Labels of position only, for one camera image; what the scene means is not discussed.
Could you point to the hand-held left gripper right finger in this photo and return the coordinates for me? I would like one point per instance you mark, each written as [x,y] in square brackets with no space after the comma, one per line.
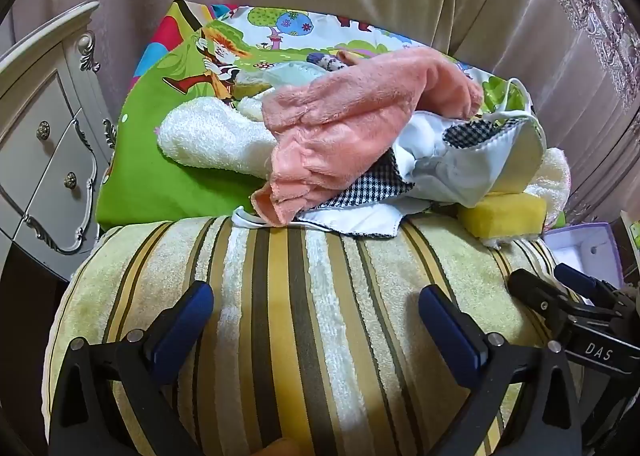
[450,331]

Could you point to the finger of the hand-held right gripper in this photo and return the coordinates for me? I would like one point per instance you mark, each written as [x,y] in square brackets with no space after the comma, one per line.
[540,293]
[575,278]

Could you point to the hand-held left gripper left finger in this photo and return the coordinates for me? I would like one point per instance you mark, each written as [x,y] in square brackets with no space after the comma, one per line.
[185,326]

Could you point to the purple storage box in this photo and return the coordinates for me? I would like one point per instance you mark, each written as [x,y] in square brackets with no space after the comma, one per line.
[575,251]

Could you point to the plain yellow sponge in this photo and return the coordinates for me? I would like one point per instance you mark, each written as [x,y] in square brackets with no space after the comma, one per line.
[500,216]

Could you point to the white fluffy pink-trimmed towel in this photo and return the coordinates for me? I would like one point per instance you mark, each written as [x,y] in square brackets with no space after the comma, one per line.
[550,171]

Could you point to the white terry towel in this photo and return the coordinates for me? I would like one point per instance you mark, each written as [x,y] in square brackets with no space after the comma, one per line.
[210,136]

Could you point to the pink towel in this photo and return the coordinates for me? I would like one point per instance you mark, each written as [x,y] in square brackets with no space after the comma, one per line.
[340,136]

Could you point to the yellow sponge with white layer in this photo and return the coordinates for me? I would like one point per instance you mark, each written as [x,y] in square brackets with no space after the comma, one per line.
[250,86]

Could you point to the green cardboard package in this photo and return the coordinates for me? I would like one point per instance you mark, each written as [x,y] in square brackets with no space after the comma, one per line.
[631,236]

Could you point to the striped yellow cushion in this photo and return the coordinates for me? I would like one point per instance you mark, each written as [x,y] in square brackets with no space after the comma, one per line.
[310,311]

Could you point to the checkered cloth face mask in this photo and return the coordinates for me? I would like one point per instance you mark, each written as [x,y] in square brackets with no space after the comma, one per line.
[360,191]
[515,156]

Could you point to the cartoon printed mat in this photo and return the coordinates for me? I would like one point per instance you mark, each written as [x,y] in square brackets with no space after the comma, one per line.
[145,176]

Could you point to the mauve lace-trimmed curtain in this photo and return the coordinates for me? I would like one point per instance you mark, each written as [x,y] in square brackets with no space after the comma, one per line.
[575,86]

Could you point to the white ornate dresser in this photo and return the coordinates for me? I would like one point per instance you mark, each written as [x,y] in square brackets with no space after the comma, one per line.
[45,161]

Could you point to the light blue cloth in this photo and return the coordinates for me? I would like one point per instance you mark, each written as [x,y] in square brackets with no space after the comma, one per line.
[295,72]

